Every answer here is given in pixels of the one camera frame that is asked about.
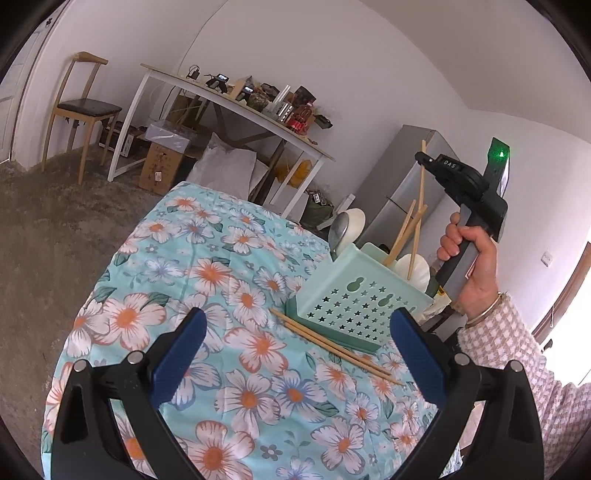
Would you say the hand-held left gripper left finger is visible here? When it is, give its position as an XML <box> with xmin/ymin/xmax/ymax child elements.
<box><xmin>50</xmin><ymin>306</ymin><xmax>208</xmax><ymax>480</ymax></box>

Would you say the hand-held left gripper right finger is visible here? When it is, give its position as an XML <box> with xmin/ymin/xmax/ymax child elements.
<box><xmin>389</xmin><ymin>306</ymin><xmax>546</xmax><ymax>480</ymax></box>

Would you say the green plastic utensil holder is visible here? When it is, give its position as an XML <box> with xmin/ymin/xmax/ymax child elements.
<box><xmin>284</xmin><ymin>242</ymin><xmax>435</xmax><ymax>355</ymax></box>

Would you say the white plate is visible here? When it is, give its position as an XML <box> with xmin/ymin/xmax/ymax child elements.
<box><xmin>394</xmin><ymin>252</ymin><xmax>431</xmax><ymax>292</ymax></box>

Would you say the white ceramic bowl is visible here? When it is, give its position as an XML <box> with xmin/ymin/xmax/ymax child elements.
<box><xmin>343</xmin><ymin>208</ymin><xmax>366</xmax><ymax>246</ymax></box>

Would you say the metal spoon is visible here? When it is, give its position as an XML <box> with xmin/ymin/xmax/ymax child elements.
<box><xmin>328</xmin><ymin>212</ymin><xmax>350</xmax><ymax>262</ymax></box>

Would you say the person's right forearm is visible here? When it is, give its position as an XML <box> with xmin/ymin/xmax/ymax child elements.
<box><xmin>457</xmin><ymin>291</ymin><xmax>591</xmax><ymax>480</ymax></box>

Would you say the person's right hand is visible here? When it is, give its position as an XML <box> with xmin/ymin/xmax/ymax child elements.
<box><xmin>436</xmin><ymin>216</ymin><xmax>502</xmax><ymax>317</ymax></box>

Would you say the floral blue blanket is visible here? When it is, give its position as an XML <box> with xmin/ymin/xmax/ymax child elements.
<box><xmin>41</xmin><ymin>180</ymin><xmax>463</xmax><ymax>480</ymax></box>

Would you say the green woven bag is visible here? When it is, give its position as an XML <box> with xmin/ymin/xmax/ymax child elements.
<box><xmin>301</xmin><ymin>188</ymin><xmax>339</xmax><ymax>228</ymax></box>

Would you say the yellow plastic bag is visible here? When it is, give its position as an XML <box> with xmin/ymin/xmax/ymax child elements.
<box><xmin>276</xmin><ymin>158</ymin><xmax>315</xmax><ymax>188</ymax></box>

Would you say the red drink bottle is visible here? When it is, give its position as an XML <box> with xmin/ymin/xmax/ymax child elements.
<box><xmin>288</xmin><ymin>103</ymin><xmax>311</xmax><ymax>134</ymax></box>

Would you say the brown cardboard box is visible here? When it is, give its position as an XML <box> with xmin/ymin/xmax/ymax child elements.
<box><xmin>138</xmin><ymin>141</ymin><xmax>186</xmax><ymax>195</ymax></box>

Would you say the white table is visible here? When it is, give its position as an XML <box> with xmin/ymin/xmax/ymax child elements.
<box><xmin>106</xmin><ymin>63</ymin><xmax>336</xmax><ymax>219</ymax></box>

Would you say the plastic-wrapped white box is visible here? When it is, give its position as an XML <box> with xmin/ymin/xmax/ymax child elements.
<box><xmin>143</xmin><ymin>120</ymin><xmax>193</xmax><ymax>149</ymax></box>

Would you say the wooden chair black seat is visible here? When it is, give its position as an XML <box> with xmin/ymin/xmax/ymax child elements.
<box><xmin>41</xmin><ymin>51</ymin><xmax>123</xmax><ymax>186</ymax></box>

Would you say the white wooden door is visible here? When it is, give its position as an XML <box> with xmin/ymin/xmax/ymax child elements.
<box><xmin>0</xmin><ymin>41</ymin><xmax>29</xmax><ymax>163</ymax></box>

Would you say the gold bracelet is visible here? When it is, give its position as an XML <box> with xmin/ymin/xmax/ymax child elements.
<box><xmin>463</xmin><ymin>292</ymin><xmax>505</xmax><ymax>329</ymax></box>

